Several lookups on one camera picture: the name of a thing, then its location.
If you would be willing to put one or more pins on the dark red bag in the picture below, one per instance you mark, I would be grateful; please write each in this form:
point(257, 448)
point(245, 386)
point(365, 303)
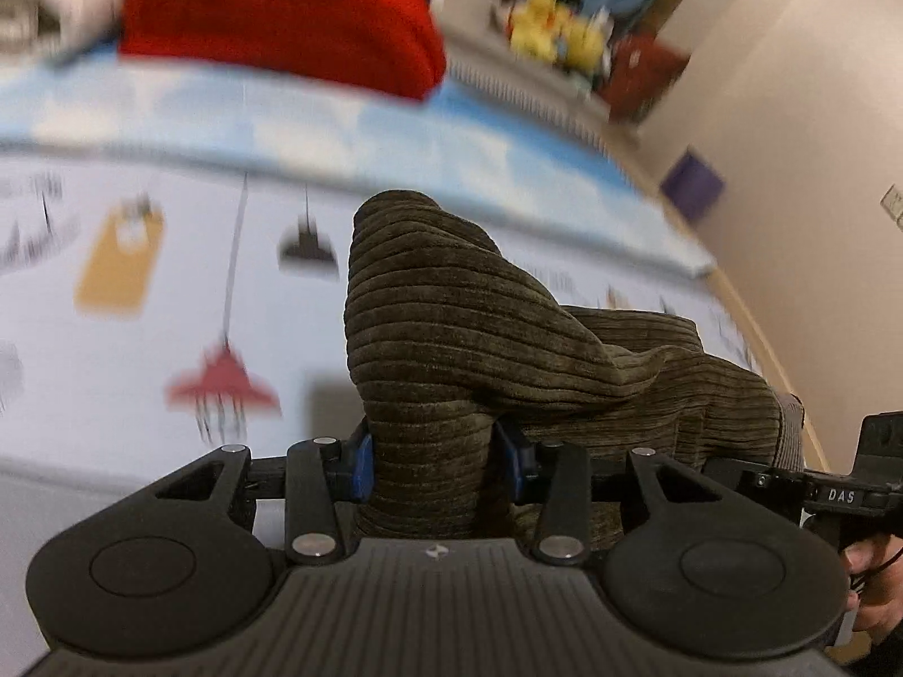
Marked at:
point(643, 77)

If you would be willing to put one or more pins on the yellow plush toy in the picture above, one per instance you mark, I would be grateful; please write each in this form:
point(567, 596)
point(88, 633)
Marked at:
point(540, 17)
point(585, 42)

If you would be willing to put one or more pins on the wall socket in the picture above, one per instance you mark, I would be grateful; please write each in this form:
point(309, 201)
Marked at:
point(894, 206)

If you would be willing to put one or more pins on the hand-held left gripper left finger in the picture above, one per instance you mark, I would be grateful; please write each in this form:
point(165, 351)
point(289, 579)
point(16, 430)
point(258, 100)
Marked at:
point(363, 467)

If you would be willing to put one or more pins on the blue white cloud-print blanket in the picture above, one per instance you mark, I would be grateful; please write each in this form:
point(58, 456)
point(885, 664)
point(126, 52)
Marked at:
point(211, 120)

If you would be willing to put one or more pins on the wooden bed frame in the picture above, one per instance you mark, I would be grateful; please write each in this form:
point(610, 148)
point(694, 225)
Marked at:
point(762, 338)

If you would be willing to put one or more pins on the red cloth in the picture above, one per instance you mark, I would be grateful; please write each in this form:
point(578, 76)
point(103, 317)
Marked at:
point(282, 14)

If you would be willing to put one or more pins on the printed white bed sheet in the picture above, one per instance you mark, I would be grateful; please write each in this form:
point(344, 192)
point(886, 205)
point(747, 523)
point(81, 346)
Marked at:
point(141, 367)

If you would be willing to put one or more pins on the person's right hand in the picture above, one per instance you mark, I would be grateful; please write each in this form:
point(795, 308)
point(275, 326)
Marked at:
point(878, 585)

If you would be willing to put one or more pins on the white cloth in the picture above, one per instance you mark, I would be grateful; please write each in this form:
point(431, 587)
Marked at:
point(49, 0)

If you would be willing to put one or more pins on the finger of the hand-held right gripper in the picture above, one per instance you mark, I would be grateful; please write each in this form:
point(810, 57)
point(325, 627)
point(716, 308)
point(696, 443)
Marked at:
point(758, 481)

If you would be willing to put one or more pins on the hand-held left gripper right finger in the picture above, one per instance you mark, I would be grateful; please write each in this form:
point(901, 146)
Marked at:
point(509, 460)

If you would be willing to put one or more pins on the purple box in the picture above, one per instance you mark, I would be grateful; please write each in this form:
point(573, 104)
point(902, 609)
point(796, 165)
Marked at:
point(691, 182)

